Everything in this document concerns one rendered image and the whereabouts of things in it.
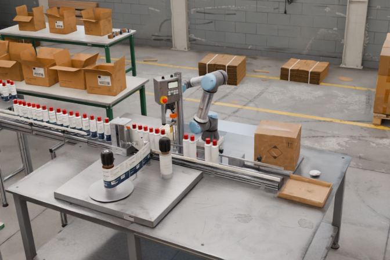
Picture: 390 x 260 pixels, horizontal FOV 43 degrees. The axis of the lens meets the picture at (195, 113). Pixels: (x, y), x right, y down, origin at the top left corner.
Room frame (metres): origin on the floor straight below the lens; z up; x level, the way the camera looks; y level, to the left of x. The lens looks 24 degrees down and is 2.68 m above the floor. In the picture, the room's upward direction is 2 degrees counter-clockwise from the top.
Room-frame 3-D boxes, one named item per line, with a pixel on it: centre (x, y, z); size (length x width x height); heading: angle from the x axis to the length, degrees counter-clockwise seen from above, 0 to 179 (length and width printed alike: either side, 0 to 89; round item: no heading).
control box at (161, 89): (3.47, 0.20, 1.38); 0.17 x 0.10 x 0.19; 116
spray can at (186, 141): (3.30, 0.07, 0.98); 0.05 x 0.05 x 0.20
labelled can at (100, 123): (3.69, 0.77, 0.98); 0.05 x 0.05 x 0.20
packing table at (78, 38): (7.89, 2.05, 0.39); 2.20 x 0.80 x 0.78; 64
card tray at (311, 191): (2.87, -0.73, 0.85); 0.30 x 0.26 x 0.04; 61
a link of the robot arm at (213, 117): (3.65, -0.12, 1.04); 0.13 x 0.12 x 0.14; 135
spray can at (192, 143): (3.28, 0.03, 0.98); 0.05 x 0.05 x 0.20
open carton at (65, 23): (7.82, 2.07, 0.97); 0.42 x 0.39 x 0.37; 152
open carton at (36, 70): (5.45, 1.73, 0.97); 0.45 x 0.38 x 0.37; 157
